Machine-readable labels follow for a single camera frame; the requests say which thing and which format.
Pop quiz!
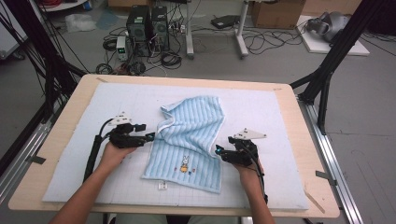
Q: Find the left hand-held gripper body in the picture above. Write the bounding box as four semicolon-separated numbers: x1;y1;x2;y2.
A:
107;110;148;149

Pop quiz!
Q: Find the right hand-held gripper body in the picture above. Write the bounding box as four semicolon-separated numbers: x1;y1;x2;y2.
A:
221;127;268;167

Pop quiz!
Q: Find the blue striped towel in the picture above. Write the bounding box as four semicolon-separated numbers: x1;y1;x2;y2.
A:
141;95;226;194

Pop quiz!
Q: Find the person's right hand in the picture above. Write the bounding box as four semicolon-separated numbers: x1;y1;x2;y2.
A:
233;160;265;189

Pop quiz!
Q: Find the person's left hand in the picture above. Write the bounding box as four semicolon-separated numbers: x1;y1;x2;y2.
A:
98;141;138;175

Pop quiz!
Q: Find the white grid mat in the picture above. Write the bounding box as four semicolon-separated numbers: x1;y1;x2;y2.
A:
42;81;310;212

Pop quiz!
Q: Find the white power supply box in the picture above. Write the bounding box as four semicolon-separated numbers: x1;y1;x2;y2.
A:
115;35;129;62

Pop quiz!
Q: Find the grey tape strip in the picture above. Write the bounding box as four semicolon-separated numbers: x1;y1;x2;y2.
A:
315;170;338;187

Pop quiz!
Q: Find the thin wooden stick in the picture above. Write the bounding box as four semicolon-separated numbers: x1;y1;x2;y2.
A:
303;189;326;215

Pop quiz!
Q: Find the black tape strip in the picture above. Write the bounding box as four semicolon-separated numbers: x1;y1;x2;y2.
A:
26;154;47;165

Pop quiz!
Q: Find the large black computer tower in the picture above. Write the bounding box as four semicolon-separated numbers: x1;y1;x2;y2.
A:
125;5;153;58

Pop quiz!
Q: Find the slim black computer tower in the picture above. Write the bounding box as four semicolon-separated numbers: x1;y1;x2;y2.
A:
150;5;172;52

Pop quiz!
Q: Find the white desk leg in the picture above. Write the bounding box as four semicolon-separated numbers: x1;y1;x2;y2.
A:
235;0;250;60
185;0;195;60

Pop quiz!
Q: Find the black flat device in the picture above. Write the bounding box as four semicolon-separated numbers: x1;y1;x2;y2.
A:
210;14;241;30

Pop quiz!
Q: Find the clear plastic bag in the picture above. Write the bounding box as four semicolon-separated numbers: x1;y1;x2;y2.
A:
64;13;97;34

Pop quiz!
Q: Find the white floor board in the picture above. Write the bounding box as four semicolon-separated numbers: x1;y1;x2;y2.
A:
295;14;371;57

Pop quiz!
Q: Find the brown cardboard box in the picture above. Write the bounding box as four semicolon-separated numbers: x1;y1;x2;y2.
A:
251;0;306;30

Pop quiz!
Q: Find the grey headset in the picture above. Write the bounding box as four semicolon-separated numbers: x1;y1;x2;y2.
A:
305;11;351;43

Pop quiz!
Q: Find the grey white cabinet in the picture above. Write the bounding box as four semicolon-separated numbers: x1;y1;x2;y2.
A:
0;6;29;60

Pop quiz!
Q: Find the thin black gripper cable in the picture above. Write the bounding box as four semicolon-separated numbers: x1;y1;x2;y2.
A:
239;144;269;204

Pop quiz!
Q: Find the thick black gripper cable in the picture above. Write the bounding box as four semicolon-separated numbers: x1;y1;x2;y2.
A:
82;118;116;184

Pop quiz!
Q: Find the coil of black cable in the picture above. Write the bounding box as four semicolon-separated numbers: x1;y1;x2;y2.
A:
160;50;183;70

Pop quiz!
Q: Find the aluminium rail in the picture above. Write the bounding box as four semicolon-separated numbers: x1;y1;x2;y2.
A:
298;99;364;224
0;119;54;203

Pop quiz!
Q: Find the tangle of black floor cables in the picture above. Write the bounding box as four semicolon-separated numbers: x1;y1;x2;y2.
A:
242;26;304;56

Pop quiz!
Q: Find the black metal frame strut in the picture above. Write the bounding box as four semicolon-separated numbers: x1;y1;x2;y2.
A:
289;0;387;136
4;0;88;118

